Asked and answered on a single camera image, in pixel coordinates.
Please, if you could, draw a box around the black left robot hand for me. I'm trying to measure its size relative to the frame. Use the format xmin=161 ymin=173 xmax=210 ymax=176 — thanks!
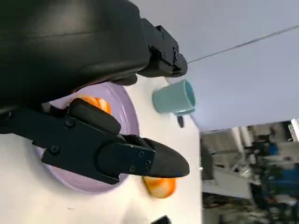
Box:
xmin=0 ymin=0 xmax=190 ymax=185

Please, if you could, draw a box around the pale green mug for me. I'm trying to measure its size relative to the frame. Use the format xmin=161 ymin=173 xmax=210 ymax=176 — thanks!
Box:
xmin=152 ymin=79 xmax=196 ymax=117

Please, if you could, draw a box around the lilac plate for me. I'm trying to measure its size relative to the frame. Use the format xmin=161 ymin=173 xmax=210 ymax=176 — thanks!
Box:
xmin=35 ymin=81 xmax=141 ymax=195

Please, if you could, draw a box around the orange white toy bread roll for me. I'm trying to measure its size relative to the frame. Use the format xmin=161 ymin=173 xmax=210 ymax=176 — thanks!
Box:
xmin=142 ymin=176 xmax=177 ymax=199
xmin=78 ymin=94 xmax=112 ymax=115

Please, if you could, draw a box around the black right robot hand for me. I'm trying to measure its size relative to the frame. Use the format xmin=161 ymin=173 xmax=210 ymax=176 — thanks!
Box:
xmin=150 ymin=215 xmax=171 ymax=224

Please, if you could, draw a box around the grey workshop machine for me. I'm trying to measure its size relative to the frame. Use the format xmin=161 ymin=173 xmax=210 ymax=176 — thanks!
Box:
xmin=200 ymin=127 xmax=252 ymax=199

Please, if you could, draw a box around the blue workshop equipment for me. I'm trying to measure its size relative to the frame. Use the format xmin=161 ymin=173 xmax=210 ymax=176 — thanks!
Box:
xmin=266 ymin=141 xmax=299 ymax=189

